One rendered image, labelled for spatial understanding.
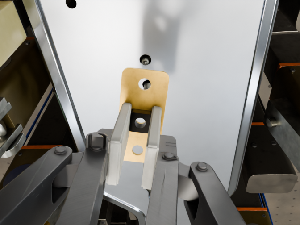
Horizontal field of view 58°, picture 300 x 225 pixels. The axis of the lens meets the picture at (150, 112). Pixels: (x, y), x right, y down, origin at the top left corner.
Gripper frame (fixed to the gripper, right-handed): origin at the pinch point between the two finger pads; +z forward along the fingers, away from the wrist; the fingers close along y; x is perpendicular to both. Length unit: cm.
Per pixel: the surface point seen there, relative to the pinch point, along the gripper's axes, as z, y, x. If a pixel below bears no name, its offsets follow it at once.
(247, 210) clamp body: 29.8, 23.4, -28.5
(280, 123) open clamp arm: 10.9, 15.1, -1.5
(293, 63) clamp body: 18.3, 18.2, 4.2
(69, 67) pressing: 10.2, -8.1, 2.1
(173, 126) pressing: 12.8, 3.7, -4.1
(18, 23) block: 7.4, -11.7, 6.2
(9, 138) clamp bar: 5.4, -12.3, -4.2
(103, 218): 22.6, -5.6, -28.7
